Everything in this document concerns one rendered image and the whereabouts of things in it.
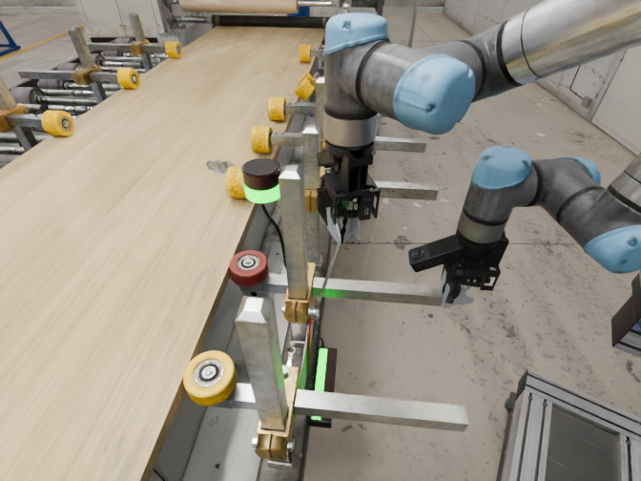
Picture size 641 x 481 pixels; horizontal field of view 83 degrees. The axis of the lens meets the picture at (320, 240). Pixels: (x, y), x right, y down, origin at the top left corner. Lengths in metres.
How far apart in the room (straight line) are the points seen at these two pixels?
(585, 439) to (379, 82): 1.35
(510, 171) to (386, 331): 1.29
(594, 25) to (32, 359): 0.87
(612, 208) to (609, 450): 1.09
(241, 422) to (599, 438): 1.14
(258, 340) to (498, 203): 0.42
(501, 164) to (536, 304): 1.59
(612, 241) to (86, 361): 0.79
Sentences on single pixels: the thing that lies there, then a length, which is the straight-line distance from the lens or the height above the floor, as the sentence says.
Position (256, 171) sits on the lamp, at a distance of 0.57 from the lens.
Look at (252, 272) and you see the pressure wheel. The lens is 0.76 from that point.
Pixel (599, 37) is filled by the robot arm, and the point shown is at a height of 1.37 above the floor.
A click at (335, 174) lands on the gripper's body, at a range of 0.58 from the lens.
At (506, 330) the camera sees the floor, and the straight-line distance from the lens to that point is 1.97.
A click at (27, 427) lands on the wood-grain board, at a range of 0.72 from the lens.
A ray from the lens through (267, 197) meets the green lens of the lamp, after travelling 0.58.
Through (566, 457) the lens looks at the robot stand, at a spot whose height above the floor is 0.21.
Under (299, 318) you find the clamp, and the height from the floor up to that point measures 0.84.
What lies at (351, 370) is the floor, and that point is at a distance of 1.66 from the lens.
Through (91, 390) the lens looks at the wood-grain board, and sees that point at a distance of 0.70.
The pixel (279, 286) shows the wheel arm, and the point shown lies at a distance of 0.79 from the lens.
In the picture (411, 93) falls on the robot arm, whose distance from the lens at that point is 0.40.
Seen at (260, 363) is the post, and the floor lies 1.05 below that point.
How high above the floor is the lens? 1.44
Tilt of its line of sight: 41 degrees down
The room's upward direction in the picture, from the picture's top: straight up
